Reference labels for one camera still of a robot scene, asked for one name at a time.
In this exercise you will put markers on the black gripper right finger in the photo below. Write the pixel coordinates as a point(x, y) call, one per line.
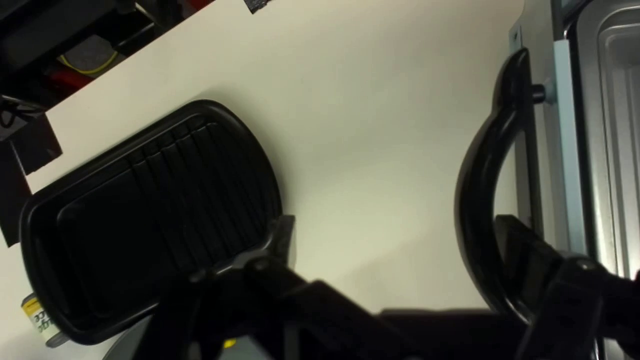
point(571, 302)

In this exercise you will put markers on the black plastic tray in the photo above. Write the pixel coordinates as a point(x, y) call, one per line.
point(106, 240)

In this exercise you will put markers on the yellow toy fry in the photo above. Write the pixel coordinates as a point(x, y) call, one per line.
point(231, 342)

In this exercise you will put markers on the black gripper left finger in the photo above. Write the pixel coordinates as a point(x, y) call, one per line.
point(260, 298)

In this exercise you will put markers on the black oven door handle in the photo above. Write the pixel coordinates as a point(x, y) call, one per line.
point(510, 118)

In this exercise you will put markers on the grey round plate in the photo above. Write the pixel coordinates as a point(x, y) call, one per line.
point(127, 349)

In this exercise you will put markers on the small yellow labelled can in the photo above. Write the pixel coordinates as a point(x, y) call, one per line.
point(40, 321)

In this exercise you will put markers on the light blue toaster oven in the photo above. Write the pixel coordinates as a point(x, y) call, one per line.
point(581, 158)

